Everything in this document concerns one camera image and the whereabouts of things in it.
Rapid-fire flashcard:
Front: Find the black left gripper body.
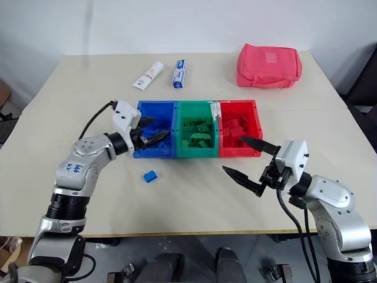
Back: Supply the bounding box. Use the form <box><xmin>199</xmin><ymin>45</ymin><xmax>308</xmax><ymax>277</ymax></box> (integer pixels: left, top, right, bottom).
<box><xmin>130</xmin><ymin>126</ymin><xmax>148</xmax><ymax>152</ymax></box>

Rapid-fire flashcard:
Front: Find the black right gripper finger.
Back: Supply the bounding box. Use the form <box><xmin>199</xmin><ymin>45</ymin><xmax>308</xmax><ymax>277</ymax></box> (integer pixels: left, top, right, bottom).
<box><xmin>221</xmin><ymin>165</ymin><xmax>265</xmax><ymax>198</ymax></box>
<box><xmin>239</xmin><ymin>136</ymin><xmax>281</xmax><ymax>155</ymax></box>

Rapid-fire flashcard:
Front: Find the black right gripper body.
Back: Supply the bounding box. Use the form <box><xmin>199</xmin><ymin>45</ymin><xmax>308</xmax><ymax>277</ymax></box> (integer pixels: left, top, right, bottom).
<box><xmin>258</xmin><ymin>153</ymin><xmax>291</xmax><ymax>192</ymax></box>

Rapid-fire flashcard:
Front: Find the blue plastic bin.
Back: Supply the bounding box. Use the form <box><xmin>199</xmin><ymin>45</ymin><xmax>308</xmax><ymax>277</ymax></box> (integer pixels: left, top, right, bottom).
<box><xmin>132</xmin><ymin>100</ymin><xmax>179</xmax><ymax>159</ymax></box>

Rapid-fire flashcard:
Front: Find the red plastic bin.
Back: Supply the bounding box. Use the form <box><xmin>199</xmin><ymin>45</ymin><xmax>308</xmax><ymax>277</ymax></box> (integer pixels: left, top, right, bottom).
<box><xmin>217</xmin><ymin>99</ymin><xmax>264</xmax><ymax>158</ymax></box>

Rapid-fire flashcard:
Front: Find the green plastic bin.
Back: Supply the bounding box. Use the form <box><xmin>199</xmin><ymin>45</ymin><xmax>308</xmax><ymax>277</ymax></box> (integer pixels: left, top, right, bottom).
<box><xmin>176</xmin><ymin>100</ymin><xmax>220</xmax><ymax>159</ymax></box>

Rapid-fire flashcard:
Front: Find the green arch toy block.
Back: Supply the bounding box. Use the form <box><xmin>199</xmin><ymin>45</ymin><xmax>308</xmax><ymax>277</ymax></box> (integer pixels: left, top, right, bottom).
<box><xmin>189</xmin><ymin>132</ymin><xmax>213</xmax><ymax>141</ymax></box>

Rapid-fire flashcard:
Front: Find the white toothpaste tube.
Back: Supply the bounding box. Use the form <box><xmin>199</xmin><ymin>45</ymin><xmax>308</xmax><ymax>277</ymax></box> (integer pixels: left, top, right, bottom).
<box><xmin>131</xmin><ymin>61</ymin><xmax>164</xmax><ymax>90</ymax></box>

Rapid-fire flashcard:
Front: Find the white tape strip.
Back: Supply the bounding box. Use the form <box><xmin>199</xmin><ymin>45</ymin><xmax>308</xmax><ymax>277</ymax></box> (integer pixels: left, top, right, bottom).
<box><xmin>208</xmin><ymin>100</ymin><xmax>222</xmax><ymax>125</ymax></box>

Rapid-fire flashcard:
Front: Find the blue white toothpaste box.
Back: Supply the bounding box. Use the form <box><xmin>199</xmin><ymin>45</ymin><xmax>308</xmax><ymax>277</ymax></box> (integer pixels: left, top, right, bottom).
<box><xmin>171</xmin><ymin>58</ymin><xmax>189</xmax><ymax>89</ymax></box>

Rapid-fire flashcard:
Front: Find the pink fabric pouch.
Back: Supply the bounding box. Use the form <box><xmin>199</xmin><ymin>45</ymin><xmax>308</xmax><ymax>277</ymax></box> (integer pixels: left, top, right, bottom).
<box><xmin>236</xmin><ymin>43</ymin><xmax>303</xmax><ymax>89</ymax></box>

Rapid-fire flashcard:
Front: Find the dark rounded shape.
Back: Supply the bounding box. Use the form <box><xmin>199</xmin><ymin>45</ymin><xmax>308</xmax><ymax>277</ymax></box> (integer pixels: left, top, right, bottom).
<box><xmin>138</xmin><ymin>252</ymin><xmax>186</xmax><ymax>283</ymax></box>
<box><xmin>217</xmin><ymin>246</ymin><xmax>248</xmax><ymax>283</ymax></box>

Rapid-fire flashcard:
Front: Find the metal table clamp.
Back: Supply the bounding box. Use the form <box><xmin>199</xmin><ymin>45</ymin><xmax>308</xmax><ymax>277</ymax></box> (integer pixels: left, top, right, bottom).
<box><xmin>121</xmin><ymin>262</ymin><xmax>137</xmax><ymax>278</ymax></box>
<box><xmin>272</xmin><ymin>263</ymin><xmax>293</xmax><ymax>283</ymax></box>

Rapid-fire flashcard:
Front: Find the dark office chair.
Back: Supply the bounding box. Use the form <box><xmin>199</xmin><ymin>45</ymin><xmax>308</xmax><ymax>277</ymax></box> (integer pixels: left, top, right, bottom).
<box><xmin>335</xmin><ymin>42</ymin><xmax>377</xmax><ymax>141</ymax></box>

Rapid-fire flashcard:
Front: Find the black chair base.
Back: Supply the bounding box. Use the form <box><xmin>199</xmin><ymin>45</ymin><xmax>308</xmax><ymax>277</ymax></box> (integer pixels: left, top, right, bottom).
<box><xmin>0</xmin><ymin>111</ymin><xmax>20</xmax><ymax>146</ymax></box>

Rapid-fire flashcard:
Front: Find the brown cardboard box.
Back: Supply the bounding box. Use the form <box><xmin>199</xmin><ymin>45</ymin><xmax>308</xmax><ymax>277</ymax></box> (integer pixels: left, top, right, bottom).
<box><xmin>0</xmin><ymin>78</ymin><xmax>13</xmax><ymax>114</ymax></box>

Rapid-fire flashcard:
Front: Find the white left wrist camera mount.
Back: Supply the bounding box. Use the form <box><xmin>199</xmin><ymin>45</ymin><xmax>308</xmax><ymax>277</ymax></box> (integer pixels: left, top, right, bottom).
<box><xmin>111</xmin><ymin>100</ymin><xmax>143</xmax><ymax>152</ymax></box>

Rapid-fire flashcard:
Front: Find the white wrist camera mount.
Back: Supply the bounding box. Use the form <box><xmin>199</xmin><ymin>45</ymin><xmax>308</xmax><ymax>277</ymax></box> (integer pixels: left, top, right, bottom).
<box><xmin>111</xmin><ymin>100</ymin><xmax>143</xmax><ymax>152</ymax></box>
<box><xmin>275</xmin><ymin>139</ymin><xmax>309</xmax><ymax>190</ymax></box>

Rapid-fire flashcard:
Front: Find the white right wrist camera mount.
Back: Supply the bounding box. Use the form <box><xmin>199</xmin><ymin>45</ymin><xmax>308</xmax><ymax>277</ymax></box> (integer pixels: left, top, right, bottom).
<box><xmin>275</xmin><ymin>139</ymin><xmax>309</xmax><ymax>190</ymax></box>

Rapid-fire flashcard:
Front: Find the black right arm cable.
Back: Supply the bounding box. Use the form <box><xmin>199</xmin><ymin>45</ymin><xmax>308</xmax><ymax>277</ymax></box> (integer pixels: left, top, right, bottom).
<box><xmin>276</xmin><ymin>188</ymin><xmax>318</xmax><ymax>283</ymax></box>
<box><xmin>288</xmin><ymin>195</ymin><xmax>320</xmax><ymax>283</ymax></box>

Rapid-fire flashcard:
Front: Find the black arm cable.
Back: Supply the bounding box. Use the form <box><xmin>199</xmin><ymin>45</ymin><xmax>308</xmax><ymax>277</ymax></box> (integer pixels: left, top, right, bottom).
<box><xmin>288</xmin><ymin>195</ymin><xmax>320</xmax><ymax>283</ymax></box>
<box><xmin>78</xmin><ymin>100</ymin><xmax>118</xmax><ymax>141</ymax></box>
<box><xmin>276</xmin><ymin>188</ymin><xmax>318</xmax><ymax>283</ymax></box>

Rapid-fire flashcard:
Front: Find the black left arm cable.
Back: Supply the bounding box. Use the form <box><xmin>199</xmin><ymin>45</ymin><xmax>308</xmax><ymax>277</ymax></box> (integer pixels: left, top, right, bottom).
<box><xmin>78</xmin><ymin>100</ymin><xmax>118</xmax><ymax>141</ymax></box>

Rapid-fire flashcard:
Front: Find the black robot torso cable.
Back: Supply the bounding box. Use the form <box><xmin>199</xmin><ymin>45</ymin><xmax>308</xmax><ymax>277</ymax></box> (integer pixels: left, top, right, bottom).
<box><xmin>62</xmin><ymin>252</ymin><xmax>97</xmax><ymax>279</ymax></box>

